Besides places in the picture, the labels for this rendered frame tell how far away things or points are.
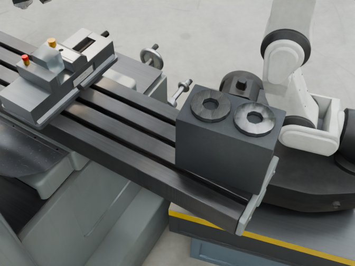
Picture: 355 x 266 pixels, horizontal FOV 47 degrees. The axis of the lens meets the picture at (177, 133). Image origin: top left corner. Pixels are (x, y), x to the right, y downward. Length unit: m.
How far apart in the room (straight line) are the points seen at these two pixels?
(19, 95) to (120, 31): 1.87
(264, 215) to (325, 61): 1.53
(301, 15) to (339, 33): 1.99
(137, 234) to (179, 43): 1.51
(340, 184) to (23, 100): 1.07
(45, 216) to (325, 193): 0.92
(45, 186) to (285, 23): 0.81
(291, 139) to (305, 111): 0.11
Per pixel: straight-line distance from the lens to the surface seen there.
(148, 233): 1.79
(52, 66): 1.16
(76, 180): 1.32
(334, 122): 1.47
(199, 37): 2.90
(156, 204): 1.81
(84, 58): 1.19
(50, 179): 1.21
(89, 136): 1.11
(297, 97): 1.37
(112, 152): 1.07
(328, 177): 1.54
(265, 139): 0.87
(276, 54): 1.20
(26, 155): 1.19
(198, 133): 0.89
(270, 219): 1.59
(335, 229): 1.64
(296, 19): 1.19
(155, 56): 1.72
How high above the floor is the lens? 1.78
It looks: 51 degrees down
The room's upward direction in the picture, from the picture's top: 1 degrees clockwise
